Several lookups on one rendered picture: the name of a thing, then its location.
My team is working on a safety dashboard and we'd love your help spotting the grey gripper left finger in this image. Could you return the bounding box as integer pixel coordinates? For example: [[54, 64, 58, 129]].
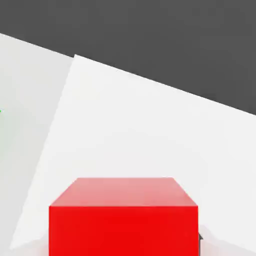
[[8, 232, 50, 256]]

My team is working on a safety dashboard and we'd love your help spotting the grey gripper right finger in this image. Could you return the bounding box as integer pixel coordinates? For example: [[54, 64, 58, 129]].
[[197, 223, 256, 256]]

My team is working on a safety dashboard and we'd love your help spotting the small red cube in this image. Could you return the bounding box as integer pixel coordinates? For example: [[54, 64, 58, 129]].
[[48, 176, 199, 256]]

